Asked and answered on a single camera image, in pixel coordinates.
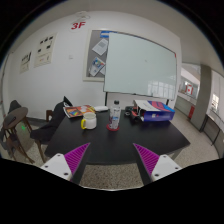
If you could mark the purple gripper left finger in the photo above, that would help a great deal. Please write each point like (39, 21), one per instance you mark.
(65, 166)

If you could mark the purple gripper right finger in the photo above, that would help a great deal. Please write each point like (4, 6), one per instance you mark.
(156, 166)

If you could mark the clear plastic water bottle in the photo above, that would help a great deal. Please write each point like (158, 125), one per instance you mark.
(115, 114)

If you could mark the black table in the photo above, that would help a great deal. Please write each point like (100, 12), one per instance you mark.
(116, 147)

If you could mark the black chair with jacket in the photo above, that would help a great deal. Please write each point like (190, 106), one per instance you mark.
(54, 117)

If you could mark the red black small device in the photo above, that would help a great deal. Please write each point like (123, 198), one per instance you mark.
(132, 113)

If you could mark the blue white cardboard box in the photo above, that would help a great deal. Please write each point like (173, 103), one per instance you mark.
(150, 111)

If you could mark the colourful book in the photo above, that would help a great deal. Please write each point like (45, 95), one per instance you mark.
(78, 111)

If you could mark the red round coaster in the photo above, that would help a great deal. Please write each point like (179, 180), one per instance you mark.
(111, 128)

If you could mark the white flat object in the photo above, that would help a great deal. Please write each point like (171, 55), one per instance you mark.
(100, 108)

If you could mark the round brown side table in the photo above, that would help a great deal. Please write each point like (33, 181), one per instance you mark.
(11, 121)

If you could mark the large whiteboard on stand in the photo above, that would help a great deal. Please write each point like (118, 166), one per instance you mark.
(138, 66)

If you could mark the white mug yellow handle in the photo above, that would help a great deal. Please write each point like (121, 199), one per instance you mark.
(89, 121)

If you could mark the small white wall poster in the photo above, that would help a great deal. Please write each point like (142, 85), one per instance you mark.
(25, 61)

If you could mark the red 3F wall sign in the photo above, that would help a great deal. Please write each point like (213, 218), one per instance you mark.
(77, 25)

